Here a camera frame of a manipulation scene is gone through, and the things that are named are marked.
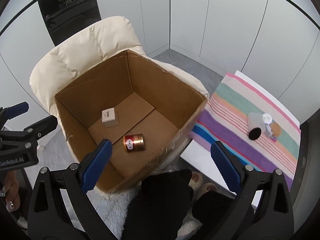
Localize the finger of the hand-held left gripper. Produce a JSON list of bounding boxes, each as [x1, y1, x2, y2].
[[0, 115, 58, 151], [0, 102, 30, 130]]

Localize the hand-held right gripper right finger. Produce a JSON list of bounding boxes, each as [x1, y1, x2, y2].
[[210, 141, 295, 240]]

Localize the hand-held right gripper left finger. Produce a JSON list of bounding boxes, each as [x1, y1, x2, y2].
[[27, 139, 120, 240]]

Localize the black round puff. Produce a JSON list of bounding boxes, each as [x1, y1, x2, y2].
[[248, 127, 262, 141]]

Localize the grey square case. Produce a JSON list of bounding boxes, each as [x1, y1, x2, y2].
[[247, 112, 266, 135]]

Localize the brown cardboard box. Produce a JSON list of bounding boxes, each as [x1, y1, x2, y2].
[[54, 49, 209, 193]]

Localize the person's left hand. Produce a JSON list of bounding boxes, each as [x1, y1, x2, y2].
[[0, 170, 22, 212]]

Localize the white table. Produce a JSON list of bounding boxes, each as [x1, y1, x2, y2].
[[180, 70, 301, 208]]

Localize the beige slipper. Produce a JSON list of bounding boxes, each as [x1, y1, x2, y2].
[[187, 171, 203, 188], [197, 182, 218, 198]]

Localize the red and gold can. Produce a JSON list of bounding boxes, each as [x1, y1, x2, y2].
[[123, 133, 145, 153]]

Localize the small white box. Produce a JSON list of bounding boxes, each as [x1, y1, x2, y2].
[[102, 107, 119, 128]]

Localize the grey fluffy blanket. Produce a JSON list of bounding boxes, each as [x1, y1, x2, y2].
[[15, 187, 202, 240]]

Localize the striped colourful cloth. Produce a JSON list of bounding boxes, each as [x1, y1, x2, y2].
[[187, 72, 301, 189]]

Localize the person's black trousers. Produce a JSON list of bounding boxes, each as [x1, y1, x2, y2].
[[121, 169, 253, 240]]

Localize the cream padded chair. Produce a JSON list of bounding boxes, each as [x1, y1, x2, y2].
[[29, 16, 208, 200]]

